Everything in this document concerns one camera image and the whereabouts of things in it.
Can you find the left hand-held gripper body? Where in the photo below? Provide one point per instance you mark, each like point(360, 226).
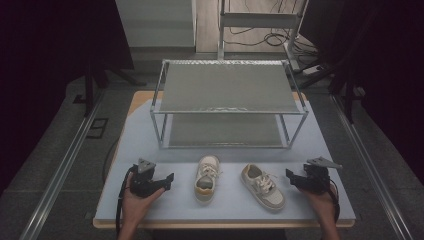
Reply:
point(143, 181)

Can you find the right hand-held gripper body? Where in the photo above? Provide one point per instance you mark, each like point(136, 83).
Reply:
point(316, 178)

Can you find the white beige child sneaker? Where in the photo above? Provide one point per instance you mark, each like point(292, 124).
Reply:
point(206, 180)
point(263, 186)

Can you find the two-tier metal shoe rack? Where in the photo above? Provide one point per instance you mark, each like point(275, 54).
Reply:
point(226, 86)

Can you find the person's left hand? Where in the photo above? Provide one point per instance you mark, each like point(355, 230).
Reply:
point(136, 206)

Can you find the person's right hand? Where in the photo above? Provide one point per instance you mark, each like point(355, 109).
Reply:
point(323, 206)

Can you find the pale blue table cover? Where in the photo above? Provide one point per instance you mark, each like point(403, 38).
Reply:
point(233, 210)

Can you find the black metal stand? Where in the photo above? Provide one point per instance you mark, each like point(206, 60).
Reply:
point(348, 100)
point(88, 90)

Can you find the white power strip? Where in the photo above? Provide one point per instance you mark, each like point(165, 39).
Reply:
point(313, 70)

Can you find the dark curtain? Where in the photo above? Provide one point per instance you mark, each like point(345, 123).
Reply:
point(383, 50)
point(50, 33)

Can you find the white cabinet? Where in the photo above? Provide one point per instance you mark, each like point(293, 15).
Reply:
point(155, 23)

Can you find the metal floor rail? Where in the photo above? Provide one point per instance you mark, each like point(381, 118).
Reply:
point(60, 173)
point(370, 166)

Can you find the black floor socket frame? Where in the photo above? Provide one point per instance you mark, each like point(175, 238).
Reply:
point(97, 128)

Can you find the white metal frame stand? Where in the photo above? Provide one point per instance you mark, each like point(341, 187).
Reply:
point(260, 20)

